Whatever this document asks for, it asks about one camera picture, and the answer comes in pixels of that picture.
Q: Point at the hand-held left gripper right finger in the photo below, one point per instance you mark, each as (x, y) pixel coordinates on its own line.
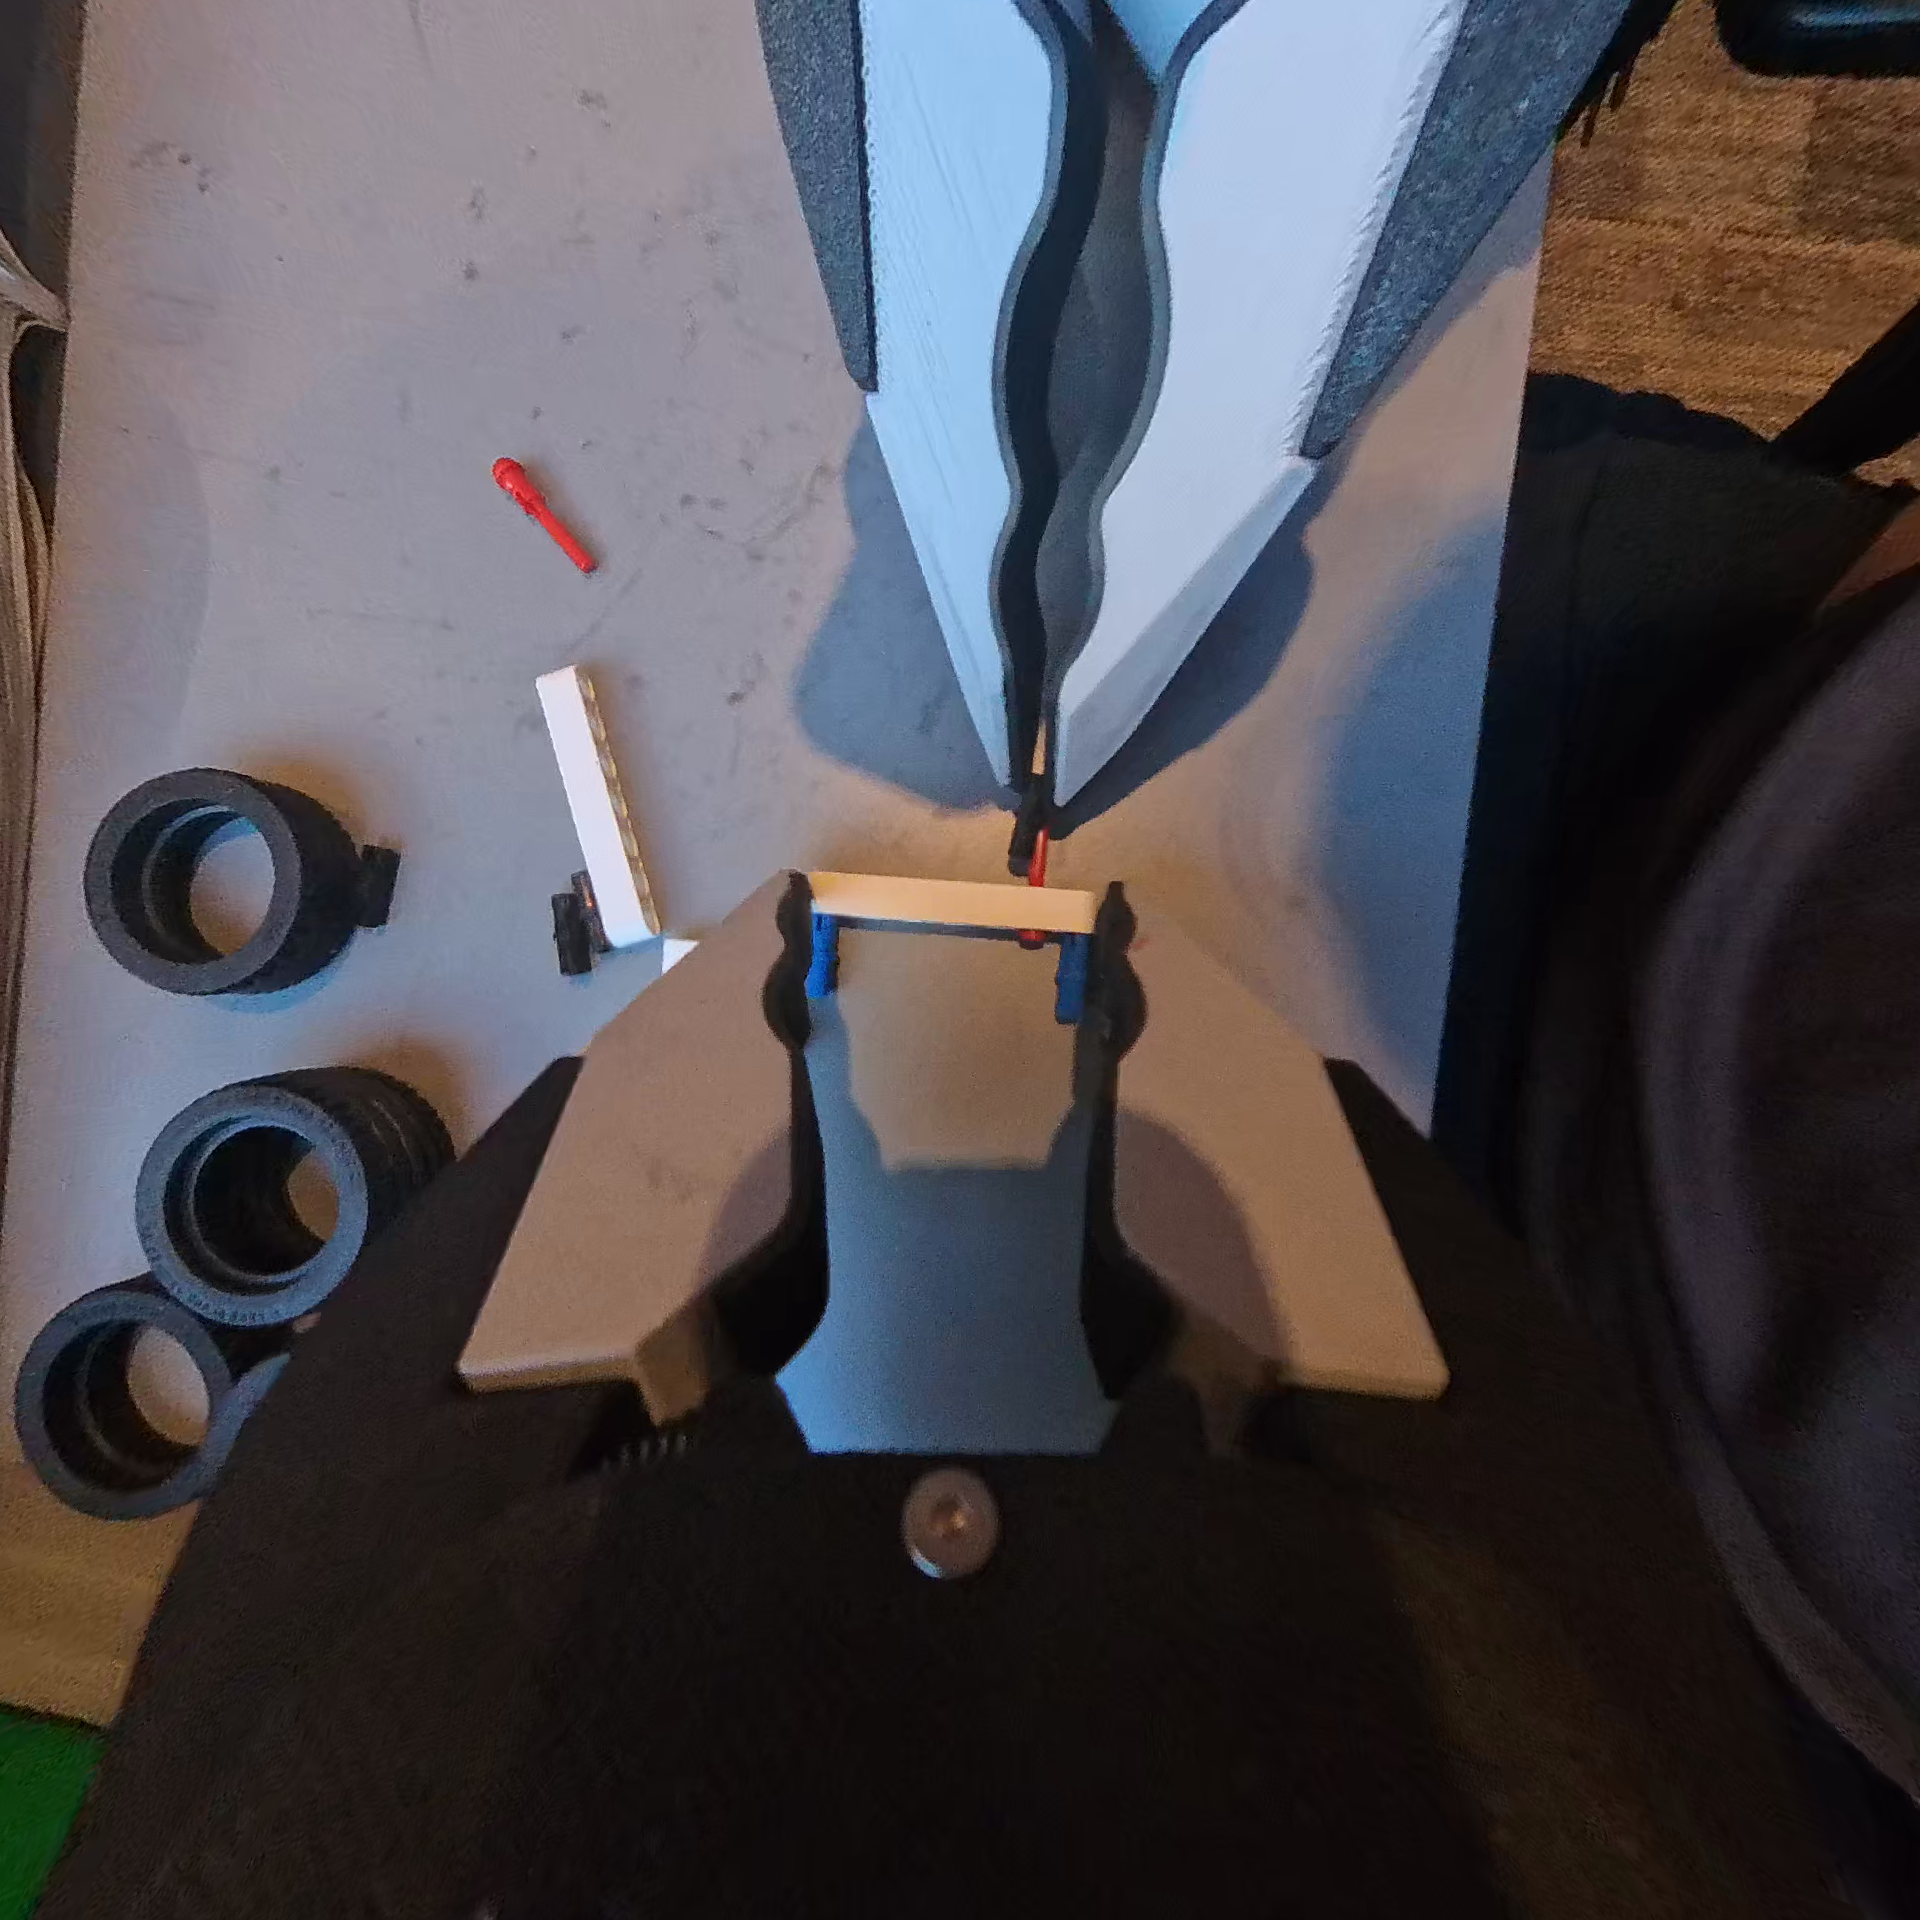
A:
(1276, 1202)

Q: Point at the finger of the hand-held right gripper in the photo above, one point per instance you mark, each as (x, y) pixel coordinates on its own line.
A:
(943, 300)
(1261, 300)

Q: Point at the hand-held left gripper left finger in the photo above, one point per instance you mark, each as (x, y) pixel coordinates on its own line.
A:
(631, 1202)

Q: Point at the blue toy pin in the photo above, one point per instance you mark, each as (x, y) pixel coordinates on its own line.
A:
(1073, 983)
(822, 960)

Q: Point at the white toy beam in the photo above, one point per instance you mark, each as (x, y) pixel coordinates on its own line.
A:
(943, 902)
(602, 809)

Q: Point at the red toy pin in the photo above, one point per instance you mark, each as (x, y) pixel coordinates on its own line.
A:
(1036, 859)
(541, 519)

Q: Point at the grey desk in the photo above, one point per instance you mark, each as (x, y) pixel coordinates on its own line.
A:
(375, 225)

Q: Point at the small white toy connector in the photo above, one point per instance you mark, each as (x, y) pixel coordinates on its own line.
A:
(679, 956)

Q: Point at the black toy pin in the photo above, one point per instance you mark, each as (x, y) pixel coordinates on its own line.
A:
(589, 908)
(566, 939)

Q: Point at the black toy connector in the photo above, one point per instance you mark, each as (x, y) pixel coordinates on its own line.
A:
(382, 885)

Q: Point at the person's dark trousers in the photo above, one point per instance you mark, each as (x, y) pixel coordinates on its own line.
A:
(1651, 1049)

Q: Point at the black toy tyre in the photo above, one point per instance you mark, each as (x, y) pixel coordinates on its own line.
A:
(121, 930)
(172, 1262)
(253, 1396)
(53, 1456)

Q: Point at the open instruction booklet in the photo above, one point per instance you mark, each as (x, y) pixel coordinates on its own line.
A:
(19, 676)

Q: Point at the green mat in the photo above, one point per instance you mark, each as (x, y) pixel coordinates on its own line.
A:
(38, 1815)

